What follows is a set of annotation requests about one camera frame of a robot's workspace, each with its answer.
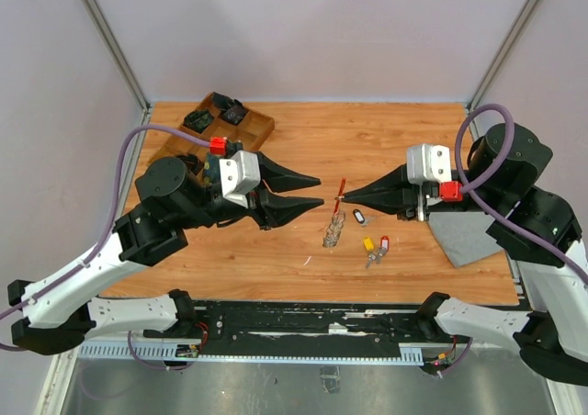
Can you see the dark folded tie back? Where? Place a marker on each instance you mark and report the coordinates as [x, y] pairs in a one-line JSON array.
[[223, 102]]

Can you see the dark tie purple pattern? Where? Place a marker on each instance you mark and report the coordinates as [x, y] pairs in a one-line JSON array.
[[234, 115]]

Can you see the green patterned rolled tie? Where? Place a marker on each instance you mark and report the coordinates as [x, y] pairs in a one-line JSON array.
[[198, 120]]

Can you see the grey foam pad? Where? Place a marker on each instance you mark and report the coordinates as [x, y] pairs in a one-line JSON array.
[[462, 236]]

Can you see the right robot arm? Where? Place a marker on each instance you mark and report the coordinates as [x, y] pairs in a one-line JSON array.
[[537, 229]]

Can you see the key with yellow tag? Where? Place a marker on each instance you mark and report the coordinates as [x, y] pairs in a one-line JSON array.
[[370, 249]]

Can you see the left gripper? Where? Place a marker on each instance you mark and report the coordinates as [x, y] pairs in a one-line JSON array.
[[270, 209]]

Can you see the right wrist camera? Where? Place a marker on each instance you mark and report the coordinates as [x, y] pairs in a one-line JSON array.
[[428, 163]]

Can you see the wooden compartment tray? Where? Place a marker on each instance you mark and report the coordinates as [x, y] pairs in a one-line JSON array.
[[252, 131]]

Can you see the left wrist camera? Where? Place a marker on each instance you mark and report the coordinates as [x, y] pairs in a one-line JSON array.
[[239, 175]]

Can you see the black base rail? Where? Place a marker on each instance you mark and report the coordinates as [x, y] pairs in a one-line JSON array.
[[312, 330]]

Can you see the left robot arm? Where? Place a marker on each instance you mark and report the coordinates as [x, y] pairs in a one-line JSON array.
[[64, 310]]

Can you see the dark tie orange flowers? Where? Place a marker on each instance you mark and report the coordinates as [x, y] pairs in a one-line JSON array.
[[193, 164]]

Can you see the key with black tag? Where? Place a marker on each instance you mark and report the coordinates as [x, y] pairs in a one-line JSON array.
[[361, 218]]

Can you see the blue tie yellow flowers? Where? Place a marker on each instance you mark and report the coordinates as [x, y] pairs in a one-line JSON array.
[[212, 171]]

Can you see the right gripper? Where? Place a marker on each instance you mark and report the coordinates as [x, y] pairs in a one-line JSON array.
[[393, 193]]

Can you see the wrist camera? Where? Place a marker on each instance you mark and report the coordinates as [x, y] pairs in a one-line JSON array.
[[239, 175], [428, 163]]

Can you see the key with red tag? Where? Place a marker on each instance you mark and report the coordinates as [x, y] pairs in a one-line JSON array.
[[383, 248]]

